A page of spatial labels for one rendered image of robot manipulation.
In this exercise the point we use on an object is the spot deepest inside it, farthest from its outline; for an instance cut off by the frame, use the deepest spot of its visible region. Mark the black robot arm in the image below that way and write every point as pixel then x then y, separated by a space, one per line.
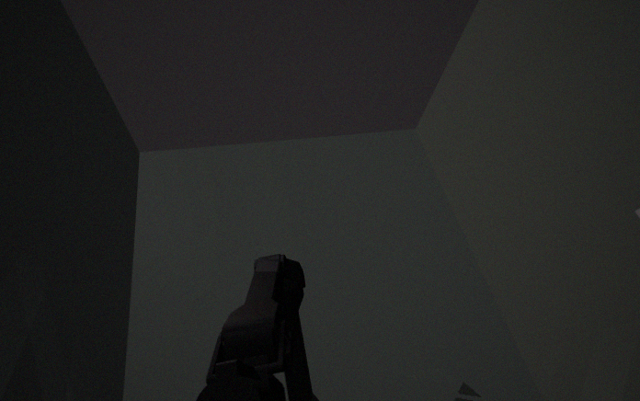
pixel 261 338

